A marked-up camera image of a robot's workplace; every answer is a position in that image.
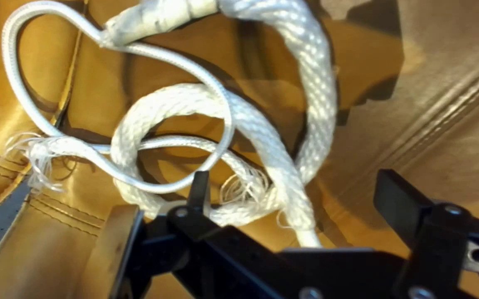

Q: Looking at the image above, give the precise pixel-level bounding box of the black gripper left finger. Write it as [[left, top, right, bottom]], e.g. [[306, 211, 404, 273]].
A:
[[188, 172, 209, 216]]

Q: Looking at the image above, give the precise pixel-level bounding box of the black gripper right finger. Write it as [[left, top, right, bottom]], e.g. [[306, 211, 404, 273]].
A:
[[372, 170, 434, 248]]

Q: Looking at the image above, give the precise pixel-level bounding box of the thick white braided rope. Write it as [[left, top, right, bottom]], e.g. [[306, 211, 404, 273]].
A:
[[5, 0, 341, 250]]

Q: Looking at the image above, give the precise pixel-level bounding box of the thin white cord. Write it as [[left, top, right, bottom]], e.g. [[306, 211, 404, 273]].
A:
[[0, 0, 236, 197]]

